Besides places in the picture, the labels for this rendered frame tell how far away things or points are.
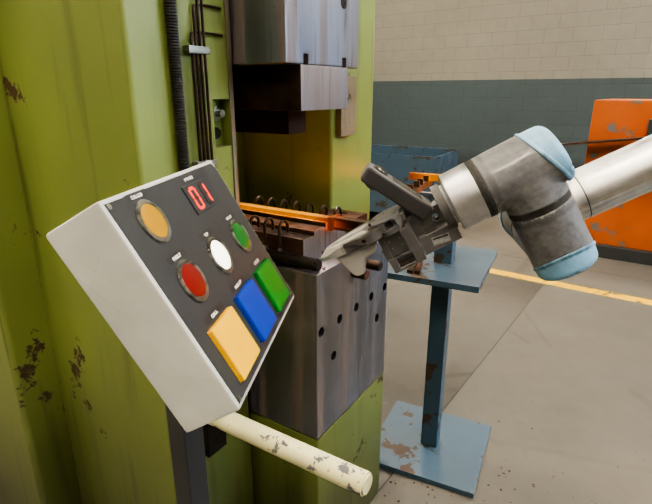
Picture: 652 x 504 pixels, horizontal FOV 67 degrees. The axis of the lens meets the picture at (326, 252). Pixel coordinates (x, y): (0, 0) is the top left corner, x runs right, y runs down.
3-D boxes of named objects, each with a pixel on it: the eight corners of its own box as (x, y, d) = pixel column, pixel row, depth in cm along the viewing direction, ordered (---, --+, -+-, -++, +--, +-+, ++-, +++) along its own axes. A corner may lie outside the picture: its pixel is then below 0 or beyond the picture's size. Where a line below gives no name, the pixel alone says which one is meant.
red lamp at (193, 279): (217, 293, 62) (214, 260, 61) (189, 306, 59) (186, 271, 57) (199, 288, 64) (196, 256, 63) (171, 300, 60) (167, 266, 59)
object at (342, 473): (373, 487, 94) (374, 464, 93) (360, 506, 90) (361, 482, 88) (207, 411, 117) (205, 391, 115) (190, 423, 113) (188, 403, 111)
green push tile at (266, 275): (290, 293, 85) (268, 256, 84) (281, 311, 78) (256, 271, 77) (282, 297, 86) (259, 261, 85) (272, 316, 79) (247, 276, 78)
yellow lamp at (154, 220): (179, 235, 61) (176, 201, 59) (148, 245, 57) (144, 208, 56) (162, 232, 62) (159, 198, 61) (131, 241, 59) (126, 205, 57)
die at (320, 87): (347, 108, 123) (348, 67, 120) (301, 111, 107) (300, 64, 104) (222, 106, 144) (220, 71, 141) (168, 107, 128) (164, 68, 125)
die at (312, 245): (346, 245, 134) (346, 214, 131) (303, 266, 118) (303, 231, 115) (230, 224, 155) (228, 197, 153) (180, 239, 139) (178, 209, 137)
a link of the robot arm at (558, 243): (583, 243, 80) (552, 176, 77) (615, 267, 69) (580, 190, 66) (527, 268, 82) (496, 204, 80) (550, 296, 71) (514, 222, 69)
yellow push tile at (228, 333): (261, 350, 66) (231, 304, 65) (246, 381, 59) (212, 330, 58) (250, 355, 67) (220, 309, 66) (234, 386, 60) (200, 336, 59)
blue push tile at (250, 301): (278, 318, 76) (252, 277, 75) (266, 341, 69) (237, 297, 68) (268, 322, 77) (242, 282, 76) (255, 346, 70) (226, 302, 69)
